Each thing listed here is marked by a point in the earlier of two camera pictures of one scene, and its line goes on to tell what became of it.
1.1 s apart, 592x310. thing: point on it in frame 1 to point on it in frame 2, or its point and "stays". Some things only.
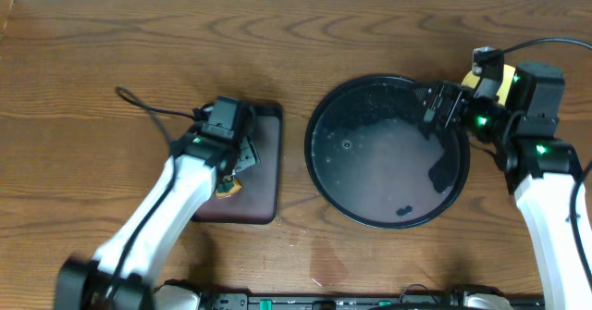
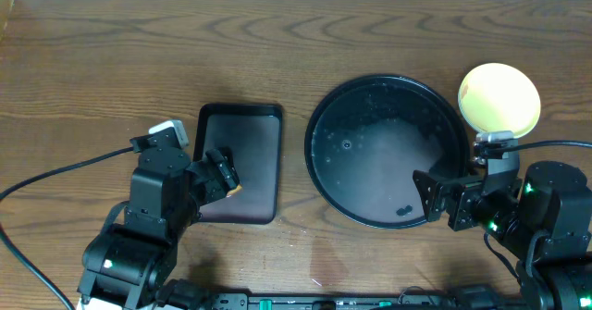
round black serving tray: (374, 161) stays
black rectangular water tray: (257, 200) stays
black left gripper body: (243, 157) to (215, 175)
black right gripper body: (483, 117) to (472, 204)
